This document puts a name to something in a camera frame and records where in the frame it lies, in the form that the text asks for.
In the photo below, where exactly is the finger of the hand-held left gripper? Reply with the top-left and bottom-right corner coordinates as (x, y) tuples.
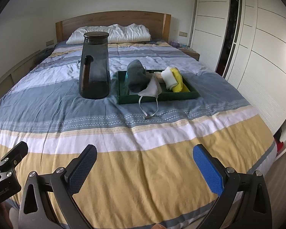
(1, 141), (29, 172)

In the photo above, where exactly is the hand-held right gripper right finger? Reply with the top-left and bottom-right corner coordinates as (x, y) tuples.
(193, 144), (272, 229)

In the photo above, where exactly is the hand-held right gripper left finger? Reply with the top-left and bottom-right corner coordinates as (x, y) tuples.
(18, 144), (98, 229)

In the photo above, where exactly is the green tray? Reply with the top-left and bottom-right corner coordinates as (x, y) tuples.
(117, 69), (201, 105)

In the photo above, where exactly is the yellow cloth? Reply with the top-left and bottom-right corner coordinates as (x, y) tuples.
(169, 67), (190, 93)

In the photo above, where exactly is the white waffle cloth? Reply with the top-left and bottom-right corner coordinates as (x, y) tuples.
(162, 69), (179, 89)

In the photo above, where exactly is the grey eye mask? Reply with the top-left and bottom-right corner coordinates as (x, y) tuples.
(138, 75), (163, 120)

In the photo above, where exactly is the dark teal quilted towel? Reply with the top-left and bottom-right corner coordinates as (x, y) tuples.
(126, 60), (150, 93)

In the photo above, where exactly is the person's left hand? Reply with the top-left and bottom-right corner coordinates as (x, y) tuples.
(0, 202), (11, 229)

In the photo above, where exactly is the striped bed quilt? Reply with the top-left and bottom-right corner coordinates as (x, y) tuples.
(0, 39), (278, 229)

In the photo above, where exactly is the grey clothing bundle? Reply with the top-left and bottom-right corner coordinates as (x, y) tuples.
(39, 48), (55, 60)

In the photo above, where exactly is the wooden nightstand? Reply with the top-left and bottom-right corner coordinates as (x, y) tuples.
(176, 46), (200, 61)

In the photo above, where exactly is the white wardrobe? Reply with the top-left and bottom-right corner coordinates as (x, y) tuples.
(189, 0), (286, 134)

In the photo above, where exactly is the white pillow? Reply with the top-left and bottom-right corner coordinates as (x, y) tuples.
(66, 24), (151, 45)

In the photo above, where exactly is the wooden bed headboard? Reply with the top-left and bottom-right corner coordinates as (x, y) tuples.
(55, 11), (171, 44)

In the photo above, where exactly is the beige low wall cabinet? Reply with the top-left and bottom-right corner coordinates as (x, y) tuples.
(0, 50), (54, 105)

